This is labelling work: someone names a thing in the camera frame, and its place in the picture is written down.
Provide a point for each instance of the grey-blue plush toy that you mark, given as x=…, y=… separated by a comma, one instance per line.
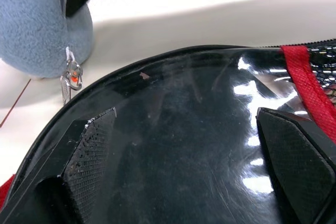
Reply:
x=34, y=30

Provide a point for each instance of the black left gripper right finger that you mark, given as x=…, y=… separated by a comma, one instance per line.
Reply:
x=296, y=161

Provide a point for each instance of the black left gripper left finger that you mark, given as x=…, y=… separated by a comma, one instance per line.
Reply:
x=78, y=171

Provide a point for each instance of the black glossy bag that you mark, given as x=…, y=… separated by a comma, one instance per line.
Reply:
x=183, y=53

